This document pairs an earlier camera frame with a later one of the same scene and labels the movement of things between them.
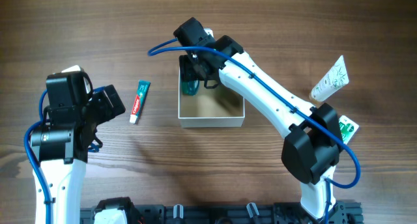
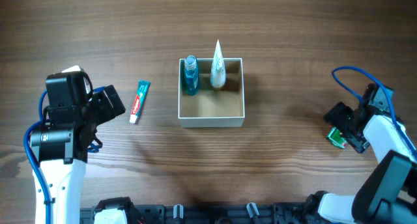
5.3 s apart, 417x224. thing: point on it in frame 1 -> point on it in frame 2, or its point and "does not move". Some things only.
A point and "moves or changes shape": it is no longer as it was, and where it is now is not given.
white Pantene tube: [336, 79] moves or changes shape
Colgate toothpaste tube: [139, 99] does not move
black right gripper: [215, 77] -> [339, 120]
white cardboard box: [219, 107] does not move
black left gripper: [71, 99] does not move
